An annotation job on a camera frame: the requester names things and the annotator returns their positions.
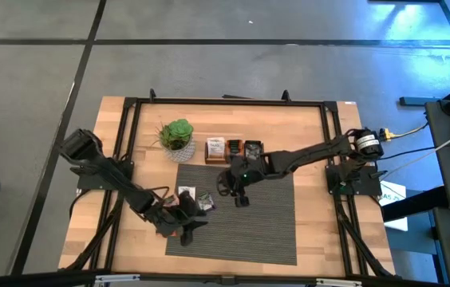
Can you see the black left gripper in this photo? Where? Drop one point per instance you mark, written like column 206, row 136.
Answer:
column 171, row 221

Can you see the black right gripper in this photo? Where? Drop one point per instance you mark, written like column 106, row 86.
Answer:
column 249, row 171

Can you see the blue green tea packets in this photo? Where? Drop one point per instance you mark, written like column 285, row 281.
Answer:
column 206, row 201

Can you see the white orange Tazo tea packet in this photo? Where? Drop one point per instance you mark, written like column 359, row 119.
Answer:
column 216, row 147
column 185, row 191

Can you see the dark purple tea packet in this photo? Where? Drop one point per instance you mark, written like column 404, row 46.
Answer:
column 253, row 149

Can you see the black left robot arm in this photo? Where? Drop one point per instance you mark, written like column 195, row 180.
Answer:
column 85, row 147

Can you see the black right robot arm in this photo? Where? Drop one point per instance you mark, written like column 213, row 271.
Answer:
column 313, row 153

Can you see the brown wooden tea organizer box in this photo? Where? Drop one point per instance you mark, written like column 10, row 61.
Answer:
column 215, row 160

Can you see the grey woven placemat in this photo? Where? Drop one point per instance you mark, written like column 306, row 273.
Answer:
column 257, row 231

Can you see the white triangle-patterned plant pot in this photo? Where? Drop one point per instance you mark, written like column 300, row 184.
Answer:
column 183, row 155

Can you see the green succulent plant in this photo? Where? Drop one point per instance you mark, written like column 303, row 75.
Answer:
column 177, row 133

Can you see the white printed sign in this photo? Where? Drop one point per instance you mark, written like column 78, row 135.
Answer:
column 392, row 191

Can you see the black rig crossbar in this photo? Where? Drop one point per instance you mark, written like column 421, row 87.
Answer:
column 49, row 279

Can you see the yellow power plug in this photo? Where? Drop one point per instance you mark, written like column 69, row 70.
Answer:
column 385, row 134

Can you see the black diagonal beam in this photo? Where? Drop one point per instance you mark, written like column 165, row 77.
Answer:
column 416, row 203

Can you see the grey-blue floor bar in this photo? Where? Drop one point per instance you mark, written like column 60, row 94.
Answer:
column 416, row 101

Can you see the black metal table frame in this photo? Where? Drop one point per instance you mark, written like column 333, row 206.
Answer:
column 229, row 102

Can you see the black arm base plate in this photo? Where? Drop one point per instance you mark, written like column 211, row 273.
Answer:
column 89, row 181
column 368, row 185

